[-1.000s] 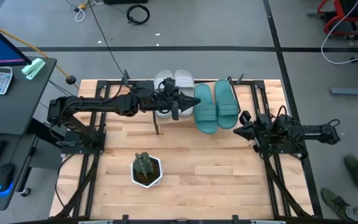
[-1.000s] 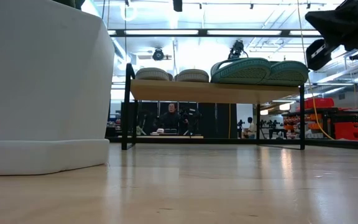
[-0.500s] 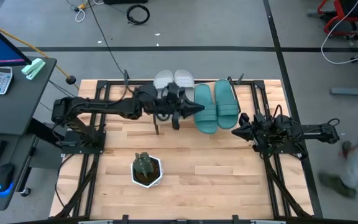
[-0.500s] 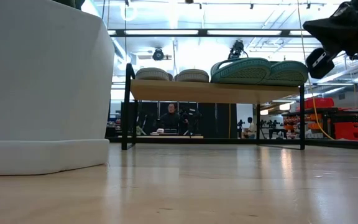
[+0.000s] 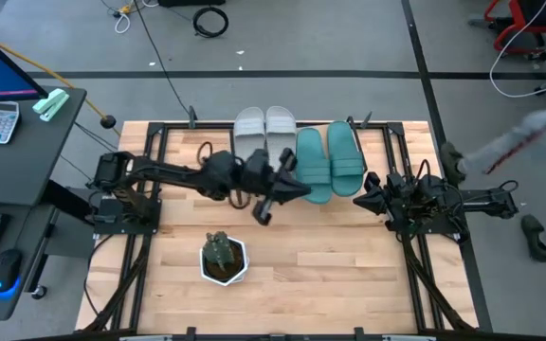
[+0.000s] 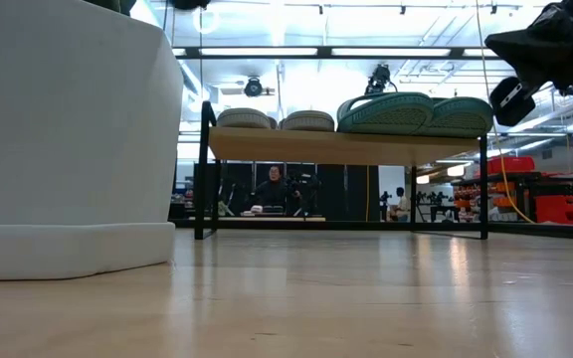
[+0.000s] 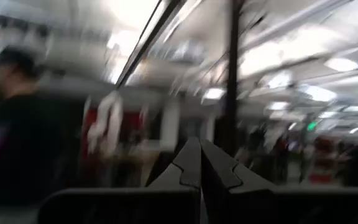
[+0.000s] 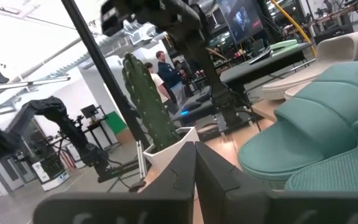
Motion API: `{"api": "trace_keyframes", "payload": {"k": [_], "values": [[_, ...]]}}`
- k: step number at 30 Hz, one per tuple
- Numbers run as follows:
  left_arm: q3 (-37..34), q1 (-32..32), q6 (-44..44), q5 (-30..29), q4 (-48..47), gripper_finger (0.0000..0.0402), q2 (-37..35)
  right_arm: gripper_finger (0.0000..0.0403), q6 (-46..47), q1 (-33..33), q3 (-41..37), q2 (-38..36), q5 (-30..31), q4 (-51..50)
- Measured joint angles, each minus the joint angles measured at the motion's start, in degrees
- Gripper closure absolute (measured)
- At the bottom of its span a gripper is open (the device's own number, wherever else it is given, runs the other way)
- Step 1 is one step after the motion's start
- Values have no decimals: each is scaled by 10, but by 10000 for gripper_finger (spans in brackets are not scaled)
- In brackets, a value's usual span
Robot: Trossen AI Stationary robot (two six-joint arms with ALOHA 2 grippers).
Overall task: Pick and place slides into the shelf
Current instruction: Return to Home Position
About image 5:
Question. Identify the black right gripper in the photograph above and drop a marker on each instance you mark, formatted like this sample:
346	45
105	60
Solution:
401	199

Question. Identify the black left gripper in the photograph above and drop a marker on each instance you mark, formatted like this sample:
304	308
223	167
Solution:
259	175

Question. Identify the teal rubber slide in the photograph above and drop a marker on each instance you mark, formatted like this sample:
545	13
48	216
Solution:
346	158
313	166

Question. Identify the grey rubber slide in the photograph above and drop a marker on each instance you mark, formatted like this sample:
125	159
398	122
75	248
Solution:
281	130
249	132

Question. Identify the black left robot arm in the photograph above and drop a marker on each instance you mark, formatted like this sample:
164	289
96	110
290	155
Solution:
173	173

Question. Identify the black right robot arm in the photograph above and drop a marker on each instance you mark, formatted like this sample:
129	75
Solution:
467	199

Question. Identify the black table clamp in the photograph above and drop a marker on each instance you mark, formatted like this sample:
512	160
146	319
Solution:
358	334
192	117
190	334
366	120

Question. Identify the potted plant in white pot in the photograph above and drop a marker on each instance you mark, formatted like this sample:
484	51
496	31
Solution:
242	265

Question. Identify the green cactus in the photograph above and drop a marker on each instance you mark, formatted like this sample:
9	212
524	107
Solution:
218	251

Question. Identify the person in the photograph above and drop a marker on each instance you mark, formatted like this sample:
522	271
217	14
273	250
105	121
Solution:
529	137

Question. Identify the small black round cap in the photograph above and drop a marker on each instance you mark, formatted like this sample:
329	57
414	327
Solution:
108	121

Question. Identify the red and black cart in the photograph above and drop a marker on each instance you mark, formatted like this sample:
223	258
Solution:
515	19

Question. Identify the mint green stapler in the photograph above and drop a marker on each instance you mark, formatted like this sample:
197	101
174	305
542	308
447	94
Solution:
51	104

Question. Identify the black office desk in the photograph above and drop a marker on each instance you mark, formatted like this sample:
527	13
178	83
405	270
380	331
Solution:
17	175

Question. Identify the black computer mouse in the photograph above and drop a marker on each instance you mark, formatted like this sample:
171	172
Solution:
6	270

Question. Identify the black aluminium table frame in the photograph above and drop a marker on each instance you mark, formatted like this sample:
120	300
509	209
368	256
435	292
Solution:
393	151

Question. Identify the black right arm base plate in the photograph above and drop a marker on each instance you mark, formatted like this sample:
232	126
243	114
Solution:
446	229

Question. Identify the wooden shelf with black frame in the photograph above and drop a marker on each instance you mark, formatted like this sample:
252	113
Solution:
352	129

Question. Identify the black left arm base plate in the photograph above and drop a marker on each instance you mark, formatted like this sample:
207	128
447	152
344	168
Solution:
112	227

